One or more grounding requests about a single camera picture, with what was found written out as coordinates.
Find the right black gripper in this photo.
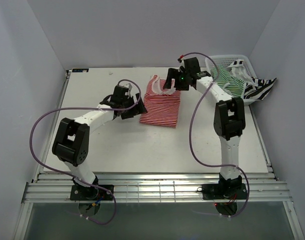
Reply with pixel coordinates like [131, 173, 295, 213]
[162, 68, 190, 91]

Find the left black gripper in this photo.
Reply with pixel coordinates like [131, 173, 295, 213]
[121, 93, 147, 120]

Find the red white striped tank top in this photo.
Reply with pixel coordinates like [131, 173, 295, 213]
[139, 74, 181, 128]

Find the green white striped tank top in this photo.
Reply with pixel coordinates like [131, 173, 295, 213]
[210, 66, 246, 98]

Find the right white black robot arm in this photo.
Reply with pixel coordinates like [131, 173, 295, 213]
[163, 54, 246, 199]

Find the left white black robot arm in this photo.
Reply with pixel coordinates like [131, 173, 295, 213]
[52, 83, 147, 200]

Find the black white striped tank top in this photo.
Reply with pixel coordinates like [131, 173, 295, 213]
[227, 59, 277, 103]

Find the white plastic basket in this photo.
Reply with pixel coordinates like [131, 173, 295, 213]
[205, 54, 260, 105]

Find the blue label sticker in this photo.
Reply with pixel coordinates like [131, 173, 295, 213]
[72, 68, 89, 73]

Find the aluminium frame rail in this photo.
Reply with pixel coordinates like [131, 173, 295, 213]
[22, 172, 293, 204]

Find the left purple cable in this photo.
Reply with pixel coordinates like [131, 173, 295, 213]
[29, 79, 142, 225]

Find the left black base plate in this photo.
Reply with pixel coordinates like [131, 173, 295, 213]
[69, 184, 114, 201]

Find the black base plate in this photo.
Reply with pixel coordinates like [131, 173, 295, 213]
[197, 183, 248, 200]
[69, 184, 114, 201]

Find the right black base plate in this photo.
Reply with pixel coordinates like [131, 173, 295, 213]
[197, 183, 248, 200]

